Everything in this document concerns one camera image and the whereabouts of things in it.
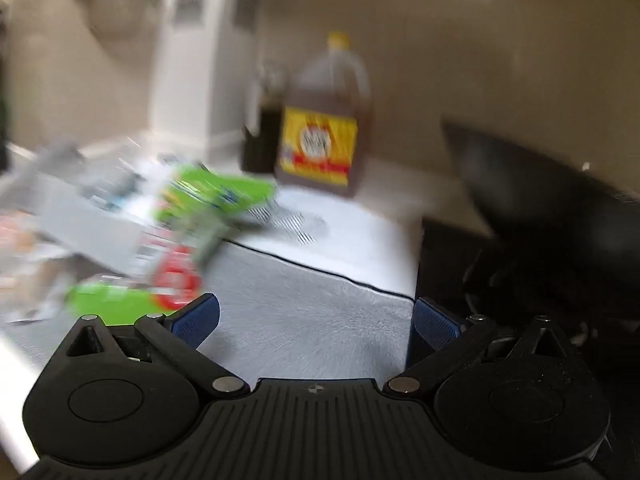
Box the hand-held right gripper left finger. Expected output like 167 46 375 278
65 293 252 400

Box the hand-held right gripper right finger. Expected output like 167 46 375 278
383 297 573 398

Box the green packet red round label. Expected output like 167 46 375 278
65 240 212 328

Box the black stove top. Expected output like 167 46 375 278
417 217 640 361

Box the white geometric print mat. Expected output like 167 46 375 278
220 177 426 297

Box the grey fabric mat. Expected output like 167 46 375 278
0 240 419 411

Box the green snack packet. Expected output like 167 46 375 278
157 162 279 263

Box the grey cardboard piece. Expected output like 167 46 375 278
10 145 151 283

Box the black wok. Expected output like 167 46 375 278
440 117 640 321

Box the dark sauce dispenser bottle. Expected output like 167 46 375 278
241 62 287 173

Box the large brown jug yellow label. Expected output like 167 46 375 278
274 32 373 199

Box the white column casing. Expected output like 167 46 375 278
152 0 267 155

